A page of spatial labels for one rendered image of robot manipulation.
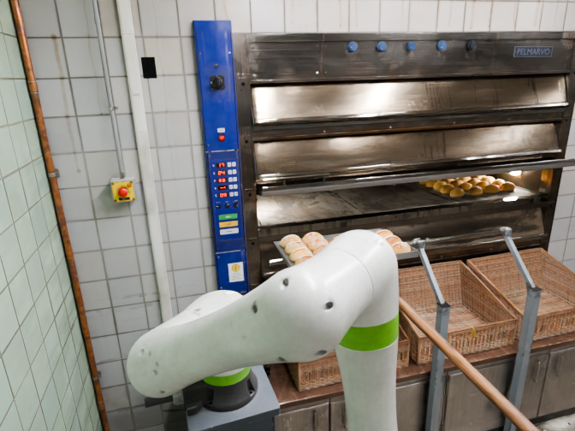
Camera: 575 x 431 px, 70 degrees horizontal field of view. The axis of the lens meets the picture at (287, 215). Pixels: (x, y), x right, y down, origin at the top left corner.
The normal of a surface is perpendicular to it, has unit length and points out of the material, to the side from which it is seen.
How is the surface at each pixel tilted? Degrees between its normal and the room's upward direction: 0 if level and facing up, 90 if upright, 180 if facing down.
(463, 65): 90
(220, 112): 90
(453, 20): 90
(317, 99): 70
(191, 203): 90
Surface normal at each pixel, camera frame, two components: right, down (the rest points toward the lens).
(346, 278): 0.55, -0.59
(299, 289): -0.09, -0.65
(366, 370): -0.15, 0.38
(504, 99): 0.23, -0.04
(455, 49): 0.25, 0.30
